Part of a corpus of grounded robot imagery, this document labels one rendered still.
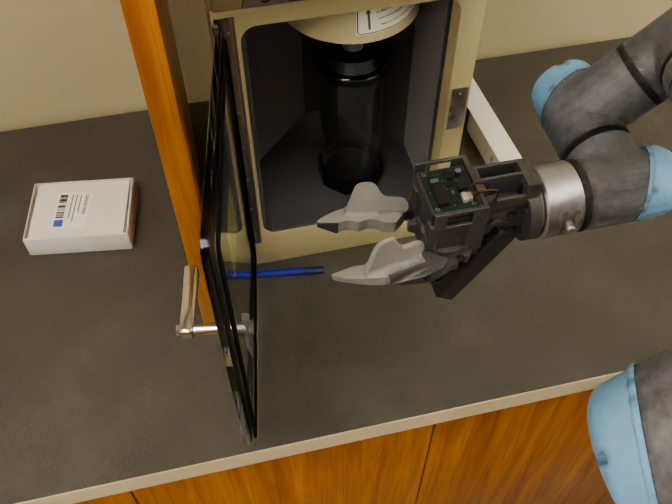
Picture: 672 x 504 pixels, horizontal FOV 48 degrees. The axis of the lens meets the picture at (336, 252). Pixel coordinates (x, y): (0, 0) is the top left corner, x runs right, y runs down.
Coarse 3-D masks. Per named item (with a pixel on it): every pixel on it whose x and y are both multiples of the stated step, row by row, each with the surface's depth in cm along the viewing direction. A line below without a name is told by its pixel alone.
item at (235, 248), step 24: (216, 48) 77; (216, 72) 75; (216, 96) 73; (216, 120) 71; (240, 192) 92; (240, 216) 91; (240, 240) 89; (240, 264) 88; (216, 288) 65; (240, 288) 87; (216, 312) 68; (240, 312) 86; (240, 336) 84; (240, 408) 84
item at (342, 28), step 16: (336, 16) 88; (352, 16) 88; (368, 16) 88; (384, 16) 89; (400, 16) 90; (304, 32) 90; (320, 32) 89; (336, 32) 89; (352, 32) 89; (368, 32) 89; (384, 32) 90
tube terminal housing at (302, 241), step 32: (320, 0) 82; (352, 0) 83; (384, 0) 84; (416, 0) 85; (480, 0) 87; (480, 32) 91; (448, 64) 97; (448, 96) 98; (256, 192) 104; (256, 256) 115; (288, 256) 116
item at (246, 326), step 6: (246, 318) 78; (240, 324) 78; (246, 324) 78; (252, 324) 78; (240, 330) 78; (246, 330) 78; (252, 330) 78; (246, 336) 80; (252, 336) 82; (246, 342) 82; (252, 342) 81; (252, 348) 81; (252, 354) 81
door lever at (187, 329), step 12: (192, 276) 82; (192, 288) 81; (192, 300) 80; (180, 312) 79; (192, 312) 79; (180, 324) 78; (192, 324) 78; (204, 324) 78; (180, 336) 78; (192, 336) 78
